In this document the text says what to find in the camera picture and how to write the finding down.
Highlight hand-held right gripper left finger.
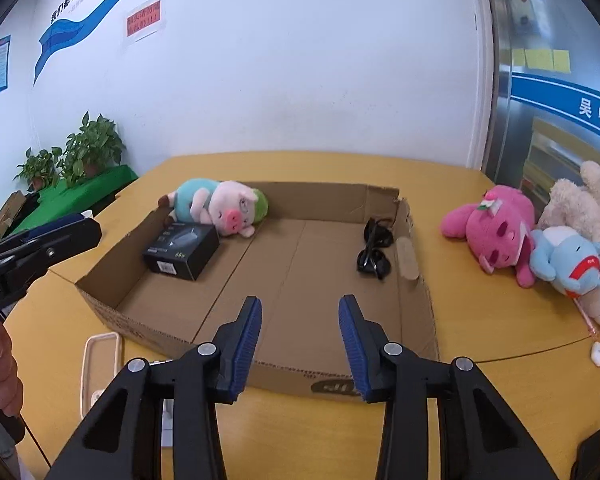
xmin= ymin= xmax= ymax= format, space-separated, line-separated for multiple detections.
xmin=45 ymin=296 xmax=263 ymax=480

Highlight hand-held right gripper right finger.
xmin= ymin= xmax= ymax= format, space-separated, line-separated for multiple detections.
xmin=338 ymin=294 xmax=561 ymax=480

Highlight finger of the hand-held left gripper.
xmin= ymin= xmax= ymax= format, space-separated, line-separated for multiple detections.
xmin=0 ymin=212 xmax=86 ymax=261
xmin=0 ymin=217 xmax=103 ymax=306

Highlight black sunglasses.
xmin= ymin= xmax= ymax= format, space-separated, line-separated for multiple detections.
xmin=356 ymin=217 xmax=395 ymax=281

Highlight black product box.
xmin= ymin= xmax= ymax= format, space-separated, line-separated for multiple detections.
xmin=142 ymin=222 xmax=221 ymax=282

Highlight wooden desktop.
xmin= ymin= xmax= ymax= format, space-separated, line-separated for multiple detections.
xmin=2 ymin=151 xmax=600 ymax=480

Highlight person's left hand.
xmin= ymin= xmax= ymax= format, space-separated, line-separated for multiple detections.
xmin=0 ymin=319 xmax=23 ymax=418

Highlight green cloth covered table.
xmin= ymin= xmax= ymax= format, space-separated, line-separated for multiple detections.
xmin=0 ymin=165 xmax=140 ymax=256

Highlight small brown cardboard box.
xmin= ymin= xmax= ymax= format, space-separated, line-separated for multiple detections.
xmin=0 ymin=191 xmax=28 ymax=238

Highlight small potted green plant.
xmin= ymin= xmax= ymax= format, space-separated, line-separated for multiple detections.
xmin=14 ymin=147 xmax=63 ymax=192

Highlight large potted green plant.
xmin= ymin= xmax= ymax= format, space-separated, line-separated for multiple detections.
xmin=60 ymin=110 xmax=127 ymax=186

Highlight beige phone case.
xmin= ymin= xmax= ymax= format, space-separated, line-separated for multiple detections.
xmin=80 ymin=332 xmax=123 ymax=421

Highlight pig plush toy teal shirt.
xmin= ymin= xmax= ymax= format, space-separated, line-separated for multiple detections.
xmin=157 ymin=177 xmax=270 ymax=239

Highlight pink plush toy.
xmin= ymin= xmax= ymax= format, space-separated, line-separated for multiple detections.
xmin=440 ymin=184 xmax=537 ymax=288

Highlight blue elephant plush toy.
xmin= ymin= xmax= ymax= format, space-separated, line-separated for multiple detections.
xmin=529 ymin=226 xmax=600 ymax=297

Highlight black flat device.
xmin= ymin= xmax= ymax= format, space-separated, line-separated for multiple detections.
xmin=570 ymin=427 xmax=600 ymax=480

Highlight beige plush toy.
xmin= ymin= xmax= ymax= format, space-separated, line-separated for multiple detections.
xmin=536 ymin=160 xmax=600 ymax=243

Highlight glass door with blue band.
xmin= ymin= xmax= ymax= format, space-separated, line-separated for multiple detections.
xmin=480 ymin=0 xmax=600 ymax=221

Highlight red wall sign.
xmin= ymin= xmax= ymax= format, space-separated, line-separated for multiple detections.
xmin=125 ymin=0 xmax=163 ymax=43

